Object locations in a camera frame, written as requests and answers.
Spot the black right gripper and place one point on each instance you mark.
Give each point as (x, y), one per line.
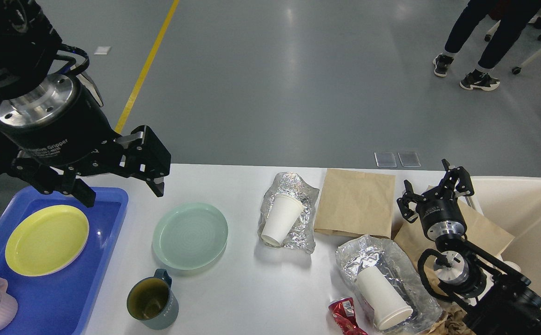
(441, 216)

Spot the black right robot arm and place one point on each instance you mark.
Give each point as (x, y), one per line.
(497, 299)

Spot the dark teal mug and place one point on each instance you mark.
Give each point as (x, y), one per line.
(152, 302)

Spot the transparent floor plate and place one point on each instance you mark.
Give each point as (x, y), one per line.
(409, 159)
(385, 159)

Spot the crushed red can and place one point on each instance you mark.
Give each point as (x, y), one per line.
(343, 313)

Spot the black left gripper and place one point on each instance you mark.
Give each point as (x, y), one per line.
(59, 123)

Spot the light green plate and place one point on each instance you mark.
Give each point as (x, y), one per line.
(190, 236)

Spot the large brown paper bag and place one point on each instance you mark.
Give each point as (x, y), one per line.
(481, 232)

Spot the blue plastic tray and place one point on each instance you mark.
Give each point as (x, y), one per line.
(61, 303)

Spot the beige plastic bin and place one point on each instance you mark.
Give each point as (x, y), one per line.
(514, 203)

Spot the transparent floor plate right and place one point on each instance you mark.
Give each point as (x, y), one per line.
(409, 159)

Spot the crumpled aluminium foil sheet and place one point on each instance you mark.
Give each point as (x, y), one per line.
(301, 236)

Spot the transparent floor plate left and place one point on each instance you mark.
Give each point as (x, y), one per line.
(385, 159)

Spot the yellow plate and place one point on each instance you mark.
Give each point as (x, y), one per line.
(47, 241)

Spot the white paper cup on foil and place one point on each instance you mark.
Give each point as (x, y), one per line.
(284, 213)

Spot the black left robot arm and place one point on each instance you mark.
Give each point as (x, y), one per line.
(30, 50)

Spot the crumpled brown paper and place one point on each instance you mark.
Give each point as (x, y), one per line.
(451, 322)

